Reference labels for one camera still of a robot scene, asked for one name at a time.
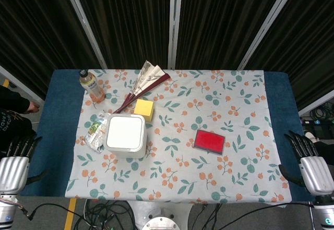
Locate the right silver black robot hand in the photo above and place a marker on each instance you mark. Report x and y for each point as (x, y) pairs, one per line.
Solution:
(311, 169)

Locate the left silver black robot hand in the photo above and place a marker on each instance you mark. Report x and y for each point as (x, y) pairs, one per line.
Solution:
(13, 166)

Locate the orange drink bottle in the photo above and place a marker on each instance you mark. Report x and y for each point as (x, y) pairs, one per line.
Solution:
(92, 87)

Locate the crumpled snack wrapper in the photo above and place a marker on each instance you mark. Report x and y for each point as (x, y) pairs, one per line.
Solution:
(97, 132)

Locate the blue table mat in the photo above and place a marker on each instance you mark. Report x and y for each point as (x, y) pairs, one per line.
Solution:
(56, 125)

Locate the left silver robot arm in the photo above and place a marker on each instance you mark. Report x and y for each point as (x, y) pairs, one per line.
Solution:
(6, 209)

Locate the folding paper fan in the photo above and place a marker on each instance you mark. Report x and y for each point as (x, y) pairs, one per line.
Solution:
(146, 80)

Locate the yellow cube box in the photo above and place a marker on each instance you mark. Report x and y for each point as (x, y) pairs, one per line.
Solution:
(145, 109)

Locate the white square box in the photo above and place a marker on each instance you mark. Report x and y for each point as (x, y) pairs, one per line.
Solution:
(126, 135)

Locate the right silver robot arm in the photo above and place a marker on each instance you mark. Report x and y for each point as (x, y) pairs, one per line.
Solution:
(323, 211)

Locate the floral tablecloth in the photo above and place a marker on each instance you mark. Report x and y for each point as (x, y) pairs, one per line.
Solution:
(182, 162)

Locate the person in black clothes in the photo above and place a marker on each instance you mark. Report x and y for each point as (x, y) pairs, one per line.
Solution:
(11, 115)

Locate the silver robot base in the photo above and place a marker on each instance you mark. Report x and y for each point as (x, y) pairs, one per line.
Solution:
(159, 217)

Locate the red ink pad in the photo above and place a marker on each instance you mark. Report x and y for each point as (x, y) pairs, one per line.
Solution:
(209, 141)

